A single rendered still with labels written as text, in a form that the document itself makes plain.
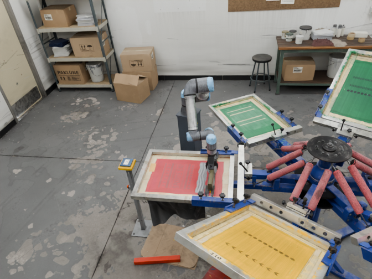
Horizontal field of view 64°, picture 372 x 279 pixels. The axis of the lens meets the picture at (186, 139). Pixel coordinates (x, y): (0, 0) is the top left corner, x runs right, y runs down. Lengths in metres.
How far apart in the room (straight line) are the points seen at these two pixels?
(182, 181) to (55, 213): 1.94
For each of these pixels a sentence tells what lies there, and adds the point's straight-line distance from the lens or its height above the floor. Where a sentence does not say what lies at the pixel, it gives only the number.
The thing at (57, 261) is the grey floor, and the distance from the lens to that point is 3.50.
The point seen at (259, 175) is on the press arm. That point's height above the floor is 1.04.
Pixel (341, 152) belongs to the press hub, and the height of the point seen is 1.31.
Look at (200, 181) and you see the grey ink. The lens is 2.43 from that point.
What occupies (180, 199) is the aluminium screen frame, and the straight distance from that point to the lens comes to 2.28.
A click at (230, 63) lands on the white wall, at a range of 6.03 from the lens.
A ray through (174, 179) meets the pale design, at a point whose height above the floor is 0.96.
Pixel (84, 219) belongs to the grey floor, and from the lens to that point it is 3.72.
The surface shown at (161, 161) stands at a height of 0.96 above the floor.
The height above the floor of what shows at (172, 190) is 0.96.
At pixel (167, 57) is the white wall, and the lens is 6.14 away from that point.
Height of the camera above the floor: 2.68
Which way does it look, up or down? 37 degrees down
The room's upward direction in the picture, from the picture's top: 5 degrees counter-clockwise
